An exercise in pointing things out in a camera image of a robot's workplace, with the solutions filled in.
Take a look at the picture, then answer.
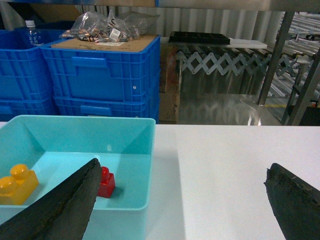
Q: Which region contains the clear plastic water bottle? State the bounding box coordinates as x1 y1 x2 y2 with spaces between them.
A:
24 20 45 49

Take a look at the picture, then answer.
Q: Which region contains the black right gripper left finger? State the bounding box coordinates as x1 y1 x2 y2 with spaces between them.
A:
0 158 102 240

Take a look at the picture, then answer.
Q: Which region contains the red toy block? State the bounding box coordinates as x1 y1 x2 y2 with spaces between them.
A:
97 166 116 199

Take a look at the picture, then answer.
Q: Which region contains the blue crate with cardboard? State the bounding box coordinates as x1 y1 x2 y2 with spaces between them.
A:
41 36 161 103

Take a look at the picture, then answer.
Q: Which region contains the expandable roller conveyor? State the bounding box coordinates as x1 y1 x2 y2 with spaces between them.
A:
174 39 320 78

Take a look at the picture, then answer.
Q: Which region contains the left blue crate stack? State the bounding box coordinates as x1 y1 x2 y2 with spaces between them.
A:
0 31 60 122

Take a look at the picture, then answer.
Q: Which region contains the brown cardboard sheet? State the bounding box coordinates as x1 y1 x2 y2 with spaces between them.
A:
50 35 160 53

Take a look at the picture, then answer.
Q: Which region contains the yellow toy block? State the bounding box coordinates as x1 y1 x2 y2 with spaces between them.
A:
0 163 39 205

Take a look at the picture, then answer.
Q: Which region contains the light blue plastic tray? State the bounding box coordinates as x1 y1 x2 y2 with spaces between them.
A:
0 115 156 240

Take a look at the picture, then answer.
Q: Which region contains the plastic bag of parts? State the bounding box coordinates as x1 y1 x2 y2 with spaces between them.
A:
59 10 160 43

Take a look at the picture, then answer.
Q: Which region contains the lower stacked blue crate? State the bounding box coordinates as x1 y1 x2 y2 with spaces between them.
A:
53 96 160 123

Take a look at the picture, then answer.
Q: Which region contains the black compartment tray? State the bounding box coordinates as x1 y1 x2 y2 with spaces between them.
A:
168 31 231 45

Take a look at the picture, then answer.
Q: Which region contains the steel table frame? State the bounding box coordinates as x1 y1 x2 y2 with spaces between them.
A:
257 11 320 126

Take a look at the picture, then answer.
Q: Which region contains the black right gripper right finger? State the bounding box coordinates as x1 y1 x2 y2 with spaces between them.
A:
264 163 320 240

